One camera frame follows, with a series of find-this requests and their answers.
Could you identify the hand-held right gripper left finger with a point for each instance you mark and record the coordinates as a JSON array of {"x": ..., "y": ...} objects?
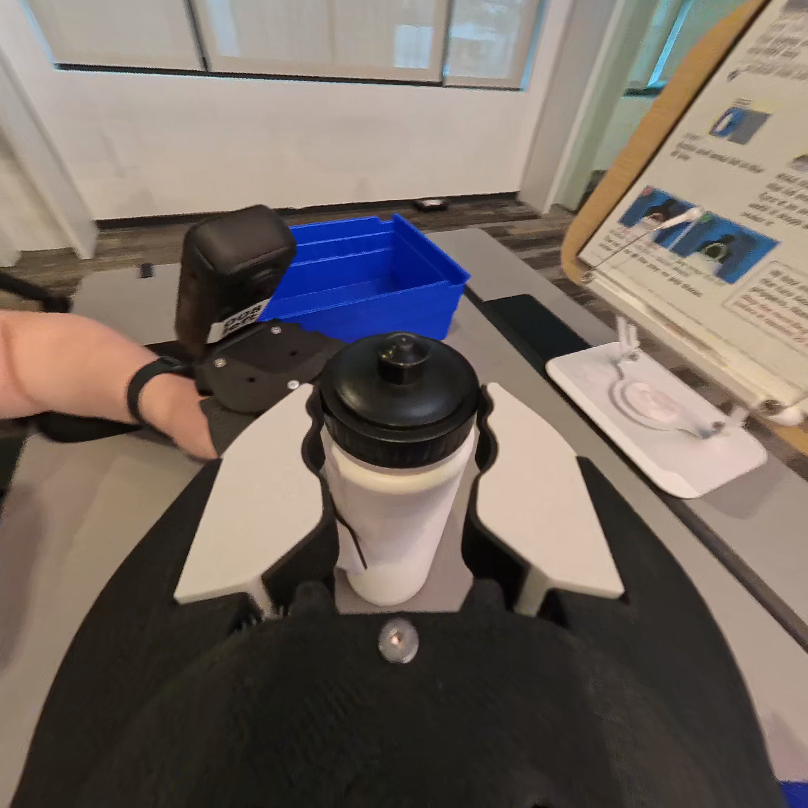
[{"x": 259, "y": 505}]

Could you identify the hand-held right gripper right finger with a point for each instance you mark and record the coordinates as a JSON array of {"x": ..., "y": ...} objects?
[{"x": 543, "y": 505}]

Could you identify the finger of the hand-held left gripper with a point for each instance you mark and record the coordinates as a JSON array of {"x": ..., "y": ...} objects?
[{"x": 350, "y": 549}]

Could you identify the white plastic bottle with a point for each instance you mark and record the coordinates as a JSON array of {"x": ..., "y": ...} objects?
[{"x": 397, "y": 536}]

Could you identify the blue plastic storage bin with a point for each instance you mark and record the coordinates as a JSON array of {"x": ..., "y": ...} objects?
[
  {"x": 379, "y": 296},
  {"x": 794, "y": 796}
]

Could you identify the black bottle lid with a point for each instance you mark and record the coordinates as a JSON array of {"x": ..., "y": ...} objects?
[{"x": 397, "y": 410}]

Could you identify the person's left forearm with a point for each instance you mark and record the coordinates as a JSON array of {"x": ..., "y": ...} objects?
[{"x": 63, "y": 366}]

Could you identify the person's left hand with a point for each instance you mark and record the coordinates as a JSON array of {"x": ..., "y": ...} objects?
[{"x": 177, "y": 410}]

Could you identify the instruction sheet on stand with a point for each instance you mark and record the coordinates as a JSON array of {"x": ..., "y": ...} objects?
[{"x": 663, "y": 442}]

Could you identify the black rectangular table pad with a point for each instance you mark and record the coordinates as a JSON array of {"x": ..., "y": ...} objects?
[{"x": 536, "y": 328}]

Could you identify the small black floor device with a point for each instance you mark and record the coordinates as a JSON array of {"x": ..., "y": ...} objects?
[{"x": 431, "y": 204}]

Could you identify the printed instruction sheet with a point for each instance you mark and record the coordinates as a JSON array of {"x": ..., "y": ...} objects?
[{"x": 726, "y": 158}]

